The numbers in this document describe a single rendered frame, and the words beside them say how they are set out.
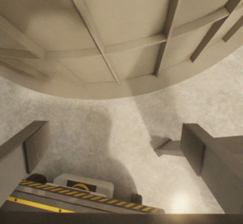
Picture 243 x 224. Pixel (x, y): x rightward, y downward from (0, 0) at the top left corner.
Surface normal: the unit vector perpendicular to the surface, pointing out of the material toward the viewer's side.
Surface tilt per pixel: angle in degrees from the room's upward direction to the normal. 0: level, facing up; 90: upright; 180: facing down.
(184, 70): 0
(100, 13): 90
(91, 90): 0
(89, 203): 0
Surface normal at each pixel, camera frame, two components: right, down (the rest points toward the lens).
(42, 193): -0.11, -0.14
